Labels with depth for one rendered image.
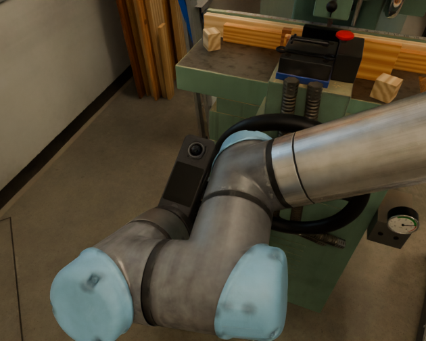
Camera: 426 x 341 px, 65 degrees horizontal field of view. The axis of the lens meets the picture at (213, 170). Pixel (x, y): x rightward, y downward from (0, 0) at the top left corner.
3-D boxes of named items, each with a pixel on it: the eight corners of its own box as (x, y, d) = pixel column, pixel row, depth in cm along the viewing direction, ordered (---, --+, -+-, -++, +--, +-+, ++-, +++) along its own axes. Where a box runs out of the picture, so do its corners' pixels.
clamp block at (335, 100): (260, 122, 65) (266, 80, 58) (276, 87, 74) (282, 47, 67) (339, 139, 61) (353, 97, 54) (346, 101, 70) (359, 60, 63)
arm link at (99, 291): (134, 365, 26) (47, 346, 29) (187, 288, 36) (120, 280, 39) (122, 273, 24) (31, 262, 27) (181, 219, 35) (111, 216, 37)
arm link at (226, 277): (287, 195, 30) (174, 192, 33) (274, 321, 22) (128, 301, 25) (293, 246, 35) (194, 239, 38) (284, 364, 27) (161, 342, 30)
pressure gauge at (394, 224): (379, 234, 77) (393, 212, 72) (379, 221, 80) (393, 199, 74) (408, 242, 76) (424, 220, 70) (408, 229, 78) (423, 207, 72)
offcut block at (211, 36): (220, 49, 80) (220, 32, 77) (208, 51, 79) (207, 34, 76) (214, 43, 82) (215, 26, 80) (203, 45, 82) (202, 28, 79)
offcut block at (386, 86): (376, 89, 67) (383, 72, 65) (395, 97, 65) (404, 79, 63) (368, 96, 65) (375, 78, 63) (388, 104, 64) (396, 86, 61)
